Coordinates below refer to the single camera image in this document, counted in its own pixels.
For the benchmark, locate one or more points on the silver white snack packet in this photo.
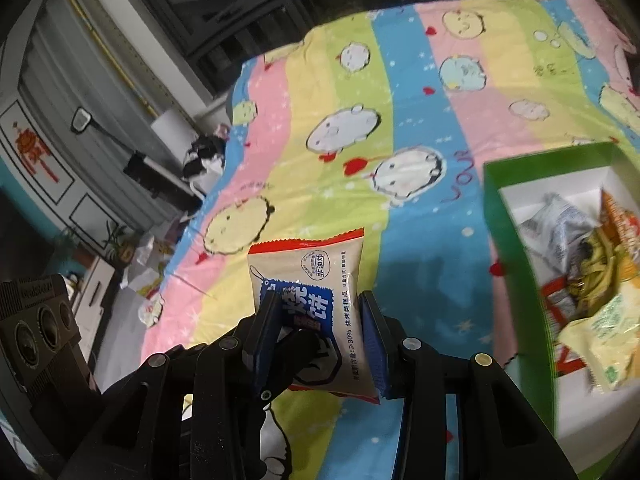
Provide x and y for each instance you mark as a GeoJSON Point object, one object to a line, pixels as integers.
{"type": "Point", "coordinates": [560, 230]}

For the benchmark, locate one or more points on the small gold snack packet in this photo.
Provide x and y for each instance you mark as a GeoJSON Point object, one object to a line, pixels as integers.
{"type": "Point", "coordinates": [605, 265]}

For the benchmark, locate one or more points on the red paper ornament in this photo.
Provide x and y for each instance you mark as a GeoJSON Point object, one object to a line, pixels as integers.
{"type": "Point", "coordinates": [30, 147]}

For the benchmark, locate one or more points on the dark window frame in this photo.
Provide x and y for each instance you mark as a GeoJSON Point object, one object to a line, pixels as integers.
{"type": "Point", "coordinates": [225, 10]}

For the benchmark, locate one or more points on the white low stand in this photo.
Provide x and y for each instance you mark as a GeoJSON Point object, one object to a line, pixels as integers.
{"type": "Point", "coordinates": [95, 285]}

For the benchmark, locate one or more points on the potted plant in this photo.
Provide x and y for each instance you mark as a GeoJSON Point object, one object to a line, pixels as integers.
{"type": "Point", "coordinates": [117, 245]}

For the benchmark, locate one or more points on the pale yellow packet green label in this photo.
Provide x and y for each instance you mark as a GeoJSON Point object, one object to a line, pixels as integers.
{"type": "Point", "coordinates": [600, 355]}

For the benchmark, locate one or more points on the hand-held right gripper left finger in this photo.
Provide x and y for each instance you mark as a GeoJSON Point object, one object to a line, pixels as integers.
{"type": "Point", "coordinates": [265, 345]}

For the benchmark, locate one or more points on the grey curtain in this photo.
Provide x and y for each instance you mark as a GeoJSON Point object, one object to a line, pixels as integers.
{"type": "Point", "coordinates": [90, 60]}

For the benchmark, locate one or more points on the orange snack packet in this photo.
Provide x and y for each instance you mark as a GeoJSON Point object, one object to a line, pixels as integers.
{"type": "Point", "coordinates": [620, 215]}

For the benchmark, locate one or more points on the striped cartoon printed blanket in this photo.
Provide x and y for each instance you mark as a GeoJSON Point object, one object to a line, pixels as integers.
{"type": "Point", "coordinates": [400, 85]}

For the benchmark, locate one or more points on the white cylindrical bin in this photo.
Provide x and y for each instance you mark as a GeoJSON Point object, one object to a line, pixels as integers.
{"type": "Point", "coordinates": [172, 130]}

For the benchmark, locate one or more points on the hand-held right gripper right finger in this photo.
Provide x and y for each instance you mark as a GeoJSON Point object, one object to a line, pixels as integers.
{"type": "Point", "coordinates": [372, 347]}

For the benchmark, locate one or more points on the white paper bags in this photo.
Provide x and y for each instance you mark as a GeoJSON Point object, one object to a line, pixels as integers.
{"type": "Point", "coordinates": [145, 270]}

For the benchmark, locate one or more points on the beige packet with red edges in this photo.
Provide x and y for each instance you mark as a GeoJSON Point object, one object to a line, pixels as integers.
{"type": "Point", "coordinates": [325, 280]}

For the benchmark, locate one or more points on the green cardboard box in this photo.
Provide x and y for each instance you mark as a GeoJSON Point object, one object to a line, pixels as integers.
{"type": "Point", "coordinates": [505, 220]}

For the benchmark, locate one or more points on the dark clothes pile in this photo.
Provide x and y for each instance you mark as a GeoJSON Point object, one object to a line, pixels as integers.
{"type": "Point", "coordinates": [202, 157]}

